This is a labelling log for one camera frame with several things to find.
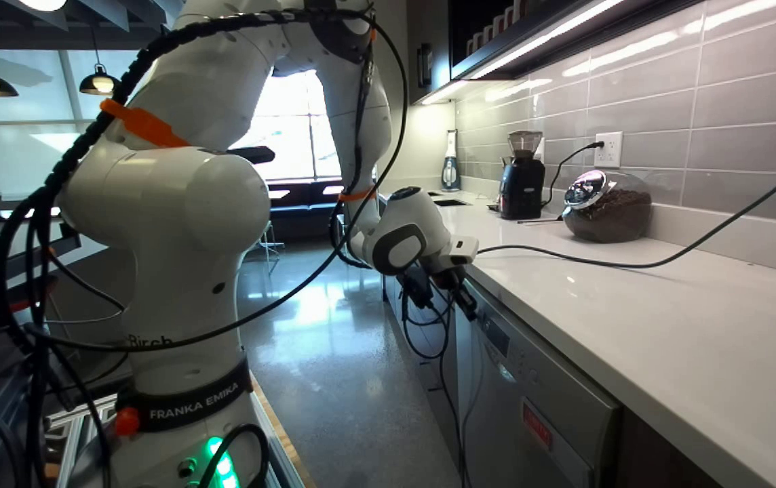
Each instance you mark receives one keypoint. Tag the small black container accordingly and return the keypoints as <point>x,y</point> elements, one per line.
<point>450,163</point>

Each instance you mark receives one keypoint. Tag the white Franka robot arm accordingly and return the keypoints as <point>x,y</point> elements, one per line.
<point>179,225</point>

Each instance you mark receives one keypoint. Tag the under-cabinet light strip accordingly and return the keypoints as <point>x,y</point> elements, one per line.
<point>540,38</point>

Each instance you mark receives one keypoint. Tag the small black kitchen appliance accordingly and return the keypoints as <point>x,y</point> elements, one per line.
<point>605,206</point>

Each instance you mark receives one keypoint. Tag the aluminium profile rail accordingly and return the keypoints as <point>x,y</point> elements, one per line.
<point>72,442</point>

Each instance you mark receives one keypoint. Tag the stainless steel Bosch dishwasher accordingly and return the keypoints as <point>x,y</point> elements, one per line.
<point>540,369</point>

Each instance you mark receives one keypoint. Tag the red warning sticker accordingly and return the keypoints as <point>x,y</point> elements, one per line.
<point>538,426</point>

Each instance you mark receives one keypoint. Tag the light grey wrist camera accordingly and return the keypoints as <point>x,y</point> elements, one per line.
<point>464,249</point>

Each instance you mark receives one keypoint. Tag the white double wall outlet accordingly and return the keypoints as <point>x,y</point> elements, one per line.
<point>608,151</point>

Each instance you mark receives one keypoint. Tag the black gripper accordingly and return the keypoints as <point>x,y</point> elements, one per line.
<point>423,287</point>

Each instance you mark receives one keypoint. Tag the black coffee grinder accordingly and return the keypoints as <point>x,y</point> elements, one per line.
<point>522,179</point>

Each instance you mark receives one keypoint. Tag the dark upper wall cabinet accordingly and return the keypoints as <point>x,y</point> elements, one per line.
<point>498,27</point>

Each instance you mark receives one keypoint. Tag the dark wood shallow drawer front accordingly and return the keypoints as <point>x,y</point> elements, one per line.
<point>654,462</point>

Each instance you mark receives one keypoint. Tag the dark background bench table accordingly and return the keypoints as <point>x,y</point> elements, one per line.
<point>302,213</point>

